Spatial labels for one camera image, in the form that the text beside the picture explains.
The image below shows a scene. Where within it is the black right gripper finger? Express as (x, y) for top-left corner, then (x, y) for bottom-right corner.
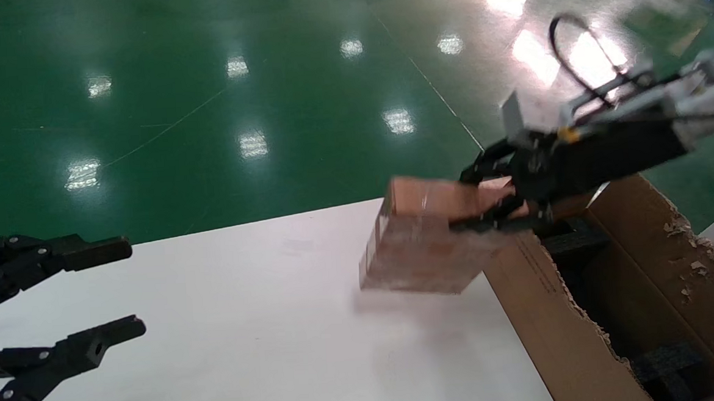
(458, 139), (519, 187)
(445, 193), (555, 236)

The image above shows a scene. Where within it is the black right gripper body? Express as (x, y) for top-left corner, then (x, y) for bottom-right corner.
(509, 116), (694, 209)

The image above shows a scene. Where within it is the big torn cardboard box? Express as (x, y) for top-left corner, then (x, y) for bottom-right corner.
(478, 170), (714, 401)

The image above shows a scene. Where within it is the black sleeved looping cable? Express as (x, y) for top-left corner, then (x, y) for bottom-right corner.
(548, 10), (633, 108)

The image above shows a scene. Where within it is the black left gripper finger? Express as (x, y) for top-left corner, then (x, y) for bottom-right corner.
(0, 229), (135, 311)

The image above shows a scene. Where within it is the small brown taped box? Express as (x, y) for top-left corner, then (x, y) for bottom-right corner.
(354, 169), (536, 300)

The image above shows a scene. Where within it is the black gripper finger with hole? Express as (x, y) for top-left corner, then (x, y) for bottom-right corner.
(0, 314), (150, 401)

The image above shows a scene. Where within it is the thick black cable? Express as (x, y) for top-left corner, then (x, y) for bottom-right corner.
(572, 104), (714, 135)

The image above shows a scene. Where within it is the black foam block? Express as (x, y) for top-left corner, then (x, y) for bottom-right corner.
(630, 340), (707, 401)
(541, 215), (611, 259)

